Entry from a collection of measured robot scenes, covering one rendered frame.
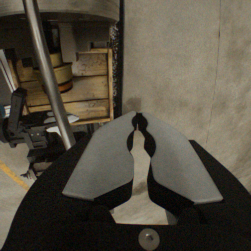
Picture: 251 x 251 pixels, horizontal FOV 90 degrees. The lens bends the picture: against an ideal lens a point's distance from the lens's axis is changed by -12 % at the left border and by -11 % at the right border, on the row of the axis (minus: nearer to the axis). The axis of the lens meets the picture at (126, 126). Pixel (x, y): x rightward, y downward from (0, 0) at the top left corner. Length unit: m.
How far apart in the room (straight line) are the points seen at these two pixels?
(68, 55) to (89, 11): 0.13
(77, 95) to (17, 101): 0.26
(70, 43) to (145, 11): 1.30
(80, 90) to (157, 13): 1.24
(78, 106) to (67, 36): 0.34
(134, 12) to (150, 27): 0.20
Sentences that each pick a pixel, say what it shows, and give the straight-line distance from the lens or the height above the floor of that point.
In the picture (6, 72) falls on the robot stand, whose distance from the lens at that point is 1.37.
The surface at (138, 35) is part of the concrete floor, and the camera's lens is 1.56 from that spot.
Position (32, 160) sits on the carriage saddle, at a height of 0.93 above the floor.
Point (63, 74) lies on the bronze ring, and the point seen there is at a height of 1.11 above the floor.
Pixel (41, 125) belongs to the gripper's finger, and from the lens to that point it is 0.40.
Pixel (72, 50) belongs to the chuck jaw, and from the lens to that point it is 0.35.
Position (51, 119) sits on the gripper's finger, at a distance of 0.41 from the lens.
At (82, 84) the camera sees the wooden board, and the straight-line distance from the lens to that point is 0.59.
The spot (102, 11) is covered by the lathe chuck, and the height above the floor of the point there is 1.19.
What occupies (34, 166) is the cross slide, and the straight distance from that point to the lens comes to 0.76.
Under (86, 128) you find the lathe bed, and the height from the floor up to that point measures 0.84.
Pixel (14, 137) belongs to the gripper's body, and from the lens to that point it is 0.48.
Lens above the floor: 1.45
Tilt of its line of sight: 53 degrees down
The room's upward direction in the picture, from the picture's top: 152 degrees clockwise
